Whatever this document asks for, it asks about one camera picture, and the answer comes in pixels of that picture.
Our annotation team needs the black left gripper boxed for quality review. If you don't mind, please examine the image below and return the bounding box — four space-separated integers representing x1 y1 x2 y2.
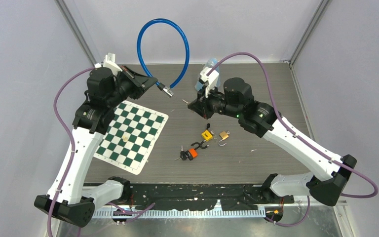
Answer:
107 65 157 108

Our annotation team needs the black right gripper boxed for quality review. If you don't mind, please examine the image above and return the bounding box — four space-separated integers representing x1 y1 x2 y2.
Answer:
189 82 242 119

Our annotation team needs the blue cable lock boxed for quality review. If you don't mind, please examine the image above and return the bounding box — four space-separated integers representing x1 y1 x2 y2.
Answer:
136 18 190 98

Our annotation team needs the brass padlock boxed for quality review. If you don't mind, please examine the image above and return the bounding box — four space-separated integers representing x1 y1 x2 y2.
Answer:
218 131 230 147

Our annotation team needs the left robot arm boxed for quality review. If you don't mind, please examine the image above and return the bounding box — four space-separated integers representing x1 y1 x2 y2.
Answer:
34 66 157 228

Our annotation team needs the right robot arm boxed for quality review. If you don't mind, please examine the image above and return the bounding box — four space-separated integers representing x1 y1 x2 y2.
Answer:
188 78 357 206

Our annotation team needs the black headed key bunch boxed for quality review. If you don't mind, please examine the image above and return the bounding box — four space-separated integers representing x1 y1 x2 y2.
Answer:
175 146 189 161

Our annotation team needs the yellow padlock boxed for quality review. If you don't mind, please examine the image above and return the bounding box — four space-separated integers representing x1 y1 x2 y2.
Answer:
198 123 214 149

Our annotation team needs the orange black padlock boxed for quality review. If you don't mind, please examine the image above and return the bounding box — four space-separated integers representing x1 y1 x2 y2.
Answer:
187 142 201 160

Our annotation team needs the blue translucent metronome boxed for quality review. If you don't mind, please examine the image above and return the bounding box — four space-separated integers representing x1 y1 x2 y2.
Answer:
194 58 221 91

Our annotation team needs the green white chessboard mat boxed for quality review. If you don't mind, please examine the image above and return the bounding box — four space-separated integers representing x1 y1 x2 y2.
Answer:
94 101 169 175

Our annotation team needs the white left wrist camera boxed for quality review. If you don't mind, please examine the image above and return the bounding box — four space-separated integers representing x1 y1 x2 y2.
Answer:
103 53 123 76

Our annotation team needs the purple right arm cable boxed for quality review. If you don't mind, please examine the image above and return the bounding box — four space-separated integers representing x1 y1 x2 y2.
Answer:
207 52 379 198

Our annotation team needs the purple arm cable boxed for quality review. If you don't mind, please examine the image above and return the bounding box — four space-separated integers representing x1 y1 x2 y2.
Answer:
207 52 379 198
47 67 95 237

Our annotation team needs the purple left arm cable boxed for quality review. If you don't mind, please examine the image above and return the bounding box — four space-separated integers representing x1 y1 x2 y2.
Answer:
47 67 95 237

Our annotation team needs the aluminium corner post left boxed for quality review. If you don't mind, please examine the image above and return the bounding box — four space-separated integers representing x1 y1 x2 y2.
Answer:
55 0 101 65

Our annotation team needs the aluminium corner post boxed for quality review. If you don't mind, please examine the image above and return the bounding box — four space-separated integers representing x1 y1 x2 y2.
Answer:
55 0 101 65
284 0 332 68

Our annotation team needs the slotted cable duct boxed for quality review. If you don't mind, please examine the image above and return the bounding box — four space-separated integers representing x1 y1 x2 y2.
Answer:
92 207 266 219

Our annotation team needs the aluminium corner post right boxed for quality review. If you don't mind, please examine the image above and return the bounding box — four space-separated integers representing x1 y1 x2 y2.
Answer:
284 0 332 68

